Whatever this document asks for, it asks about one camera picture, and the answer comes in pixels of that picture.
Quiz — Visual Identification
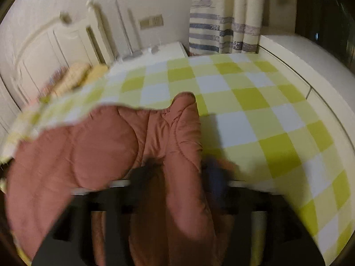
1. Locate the white bedside table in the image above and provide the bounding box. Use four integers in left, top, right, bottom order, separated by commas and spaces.
117, 41, 188, 63

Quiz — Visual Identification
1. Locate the green checked bed sheet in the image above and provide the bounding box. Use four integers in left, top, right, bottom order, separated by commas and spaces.
1, 54, 354, 264

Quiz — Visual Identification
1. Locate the pink quilted jacket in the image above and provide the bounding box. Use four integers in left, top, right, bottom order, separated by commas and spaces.
6, 92, 232, 265

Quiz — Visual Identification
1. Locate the white wooden headboard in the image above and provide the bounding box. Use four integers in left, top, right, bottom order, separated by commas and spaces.
12, 0, 116, 104

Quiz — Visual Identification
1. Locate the patterned floral pillow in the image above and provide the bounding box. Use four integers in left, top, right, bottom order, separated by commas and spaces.
37, 66, 68, 101

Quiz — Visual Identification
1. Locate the beige wall switch plate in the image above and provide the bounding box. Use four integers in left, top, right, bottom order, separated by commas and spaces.
139, 14, 164, 30

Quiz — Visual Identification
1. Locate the sailboat striped curtain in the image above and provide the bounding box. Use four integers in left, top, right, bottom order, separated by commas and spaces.
188, 0, 265, 55

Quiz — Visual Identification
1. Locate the yellow pillow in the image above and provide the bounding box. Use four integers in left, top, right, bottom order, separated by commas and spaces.
51, 63, 109, 97

